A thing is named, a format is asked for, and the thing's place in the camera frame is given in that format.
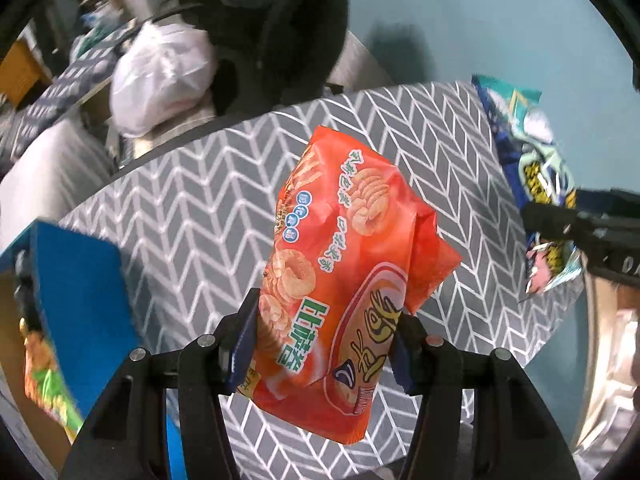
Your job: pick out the green peanut snack packet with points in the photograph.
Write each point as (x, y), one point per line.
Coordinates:
(45, 375)

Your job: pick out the pile of clothes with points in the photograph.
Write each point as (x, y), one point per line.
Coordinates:
(95, 30)

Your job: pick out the teal cartoon snack packet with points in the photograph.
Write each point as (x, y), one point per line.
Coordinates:
(530, 160)

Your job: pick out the blue cardboard box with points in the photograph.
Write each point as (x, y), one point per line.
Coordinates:
(80, 280)

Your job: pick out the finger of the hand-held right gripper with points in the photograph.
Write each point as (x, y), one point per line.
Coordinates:
(555, 222)
(610, 200)

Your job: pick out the white plastic bag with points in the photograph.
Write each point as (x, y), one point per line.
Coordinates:
(160, 75)

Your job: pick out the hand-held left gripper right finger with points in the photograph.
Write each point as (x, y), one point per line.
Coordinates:
(401, 367)

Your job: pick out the striped grey bedding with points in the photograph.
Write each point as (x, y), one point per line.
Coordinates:
(65, 90)

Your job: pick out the grey chevron tablecloth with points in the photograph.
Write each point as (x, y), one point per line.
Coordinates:
(200, 200)

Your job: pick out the light grey duvet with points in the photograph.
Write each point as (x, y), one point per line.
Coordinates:
(45, 175)

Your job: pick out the orange biscuit snack packet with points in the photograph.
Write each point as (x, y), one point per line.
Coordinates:
(340, 270)

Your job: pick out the wooden furniture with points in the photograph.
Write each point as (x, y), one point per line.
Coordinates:
(20, 70)

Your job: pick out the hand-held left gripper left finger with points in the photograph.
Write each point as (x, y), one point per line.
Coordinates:
(240, 355)

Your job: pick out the dark hanging clothing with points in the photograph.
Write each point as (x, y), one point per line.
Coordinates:
(280, 20)

